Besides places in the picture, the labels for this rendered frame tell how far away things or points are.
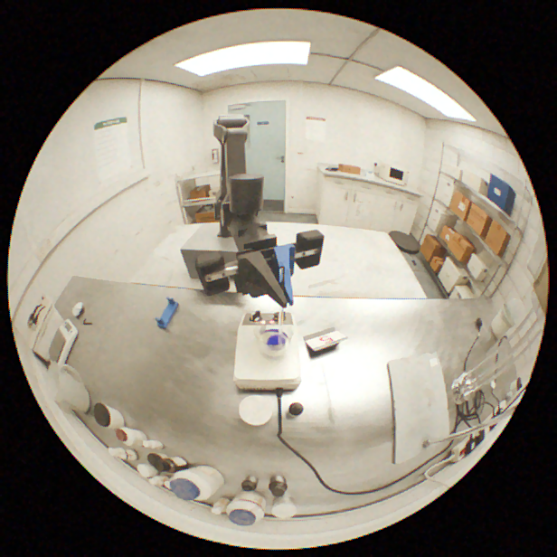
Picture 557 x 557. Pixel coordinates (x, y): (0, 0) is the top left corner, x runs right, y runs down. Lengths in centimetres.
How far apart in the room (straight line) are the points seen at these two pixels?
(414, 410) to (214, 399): 48
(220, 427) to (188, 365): 17
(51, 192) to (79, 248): 53
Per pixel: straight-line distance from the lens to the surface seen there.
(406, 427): 51
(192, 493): 35
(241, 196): 29
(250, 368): 35
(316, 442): 43
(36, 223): 149
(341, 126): 321
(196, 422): 46
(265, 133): 312
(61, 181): 159
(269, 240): 26
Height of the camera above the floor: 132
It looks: 43 degrees down
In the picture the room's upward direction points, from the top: straight up
